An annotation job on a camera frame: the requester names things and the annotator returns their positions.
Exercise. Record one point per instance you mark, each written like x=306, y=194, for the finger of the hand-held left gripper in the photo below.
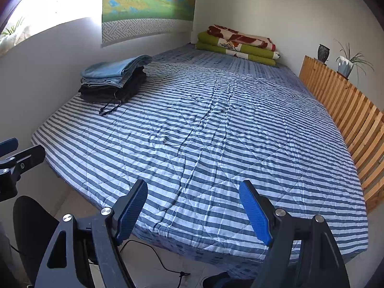
x=8, y=146
x=27, y=157

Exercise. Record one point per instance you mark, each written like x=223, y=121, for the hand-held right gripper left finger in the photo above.
x=132, y=213

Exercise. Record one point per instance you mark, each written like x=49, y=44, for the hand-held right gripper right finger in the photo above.
x=255, y=213

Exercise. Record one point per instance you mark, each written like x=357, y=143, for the light blue jeans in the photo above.
x=117, y=67

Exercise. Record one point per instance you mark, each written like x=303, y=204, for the dark shoe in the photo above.
x=219, y=280

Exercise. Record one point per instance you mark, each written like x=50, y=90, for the blue white striped quilt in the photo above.
x=210, y=144

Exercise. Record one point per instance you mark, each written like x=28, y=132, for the folded black and blue clothes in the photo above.
x=96, y=91

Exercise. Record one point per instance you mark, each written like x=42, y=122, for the window plant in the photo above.
x=12, y=34

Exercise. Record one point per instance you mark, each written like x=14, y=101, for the dark grey folded garment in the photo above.
x=133, y=85

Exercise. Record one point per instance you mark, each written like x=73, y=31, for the green folded quilt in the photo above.
x=252, y=51
x=228, y=54

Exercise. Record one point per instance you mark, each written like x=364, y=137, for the dark ceramic vase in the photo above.
x=323, y=53

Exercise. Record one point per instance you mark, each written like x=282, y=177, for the red floral folded blanket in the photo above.
x=240, y=37

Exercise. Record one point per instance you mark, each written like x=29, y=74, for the wooden slatted bed rail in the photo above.
x=345, y=105

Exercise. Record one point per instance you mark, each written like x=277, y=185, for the landscape wall scroll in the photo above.
x=150, y=0

